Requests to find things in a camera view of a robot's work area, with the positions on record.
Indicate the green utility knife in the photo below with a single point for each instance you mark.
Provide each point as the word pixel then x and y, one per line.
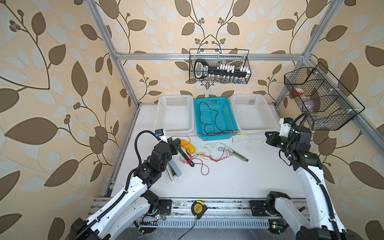
pixel 236 154

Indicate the yellow tape measure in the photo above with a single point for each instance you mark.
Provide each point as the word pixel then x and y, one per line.
pixel 198 209

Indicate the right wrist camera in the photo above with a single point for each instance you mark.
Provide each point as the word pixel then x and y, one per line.
pixel 286 127

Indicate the right black wire basket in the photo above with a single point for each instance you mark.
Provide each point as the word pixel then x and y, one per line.
pixel 328 100

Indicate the back black wire basket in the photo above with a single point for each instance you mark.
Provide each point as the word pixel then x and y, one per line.
pixel 237 57

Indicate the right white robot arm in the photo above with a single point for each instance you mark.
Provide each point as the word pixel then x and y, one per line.
pixel 323 222

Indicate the left white plastic basket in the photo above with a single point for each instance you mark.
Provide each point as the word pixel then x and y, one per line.
pixel 175 114

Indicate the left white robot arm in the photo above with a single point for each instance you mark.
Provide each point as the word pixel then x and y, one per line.
pixel 133 201

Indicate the grey blue stapler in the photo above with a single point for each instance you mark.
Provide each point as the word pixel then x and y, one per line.
pixel 173 170

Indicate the green pipe wrench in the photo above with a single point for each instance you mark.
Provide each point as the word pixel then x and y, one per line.
pixel 177 143

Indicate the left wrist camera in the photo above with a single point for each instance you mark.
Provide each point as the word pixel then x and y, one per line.
pixel 161 136

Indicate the white plastic basket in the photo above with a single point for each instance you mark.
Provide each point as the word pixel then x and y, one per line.
pixel 253 113
pixel 175 114

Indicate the teal plastic basket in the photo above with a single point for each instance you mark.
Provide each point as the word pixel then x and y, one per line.
pixel 214 119

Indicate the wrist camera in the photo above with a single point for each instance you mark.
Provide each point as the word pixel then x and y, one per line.
pixel 286 127
pixel 161 136

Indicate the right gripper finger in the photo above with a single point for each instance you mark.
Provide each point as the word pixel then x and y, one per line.
pixel 272 135
pixel 272 142

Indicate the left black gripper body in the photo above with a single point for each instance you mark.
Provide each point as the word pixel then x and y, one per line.
pixel 174 144

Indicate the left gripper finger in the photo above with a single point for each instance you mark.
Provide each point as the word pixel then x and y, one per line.
pixel 174 149
pixel 171 142

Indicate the black wire basket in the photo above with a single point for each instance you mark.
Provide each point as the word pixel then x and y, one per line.
pixel 328 100
pixel 237 57

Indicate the red item in basket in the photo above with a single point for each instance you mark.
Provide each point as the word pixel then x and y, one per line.
pixel 298 92

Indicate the aluminium frame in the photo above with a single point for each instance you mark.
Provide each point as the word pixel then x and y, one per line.
pixel 323 57

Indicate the right white plastic basket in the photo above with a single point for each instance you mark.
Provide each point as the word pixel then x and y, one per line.
pixel 253 113

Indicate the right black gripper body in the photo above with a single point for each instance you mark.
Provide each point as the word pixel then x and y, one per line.
pixel 272 137

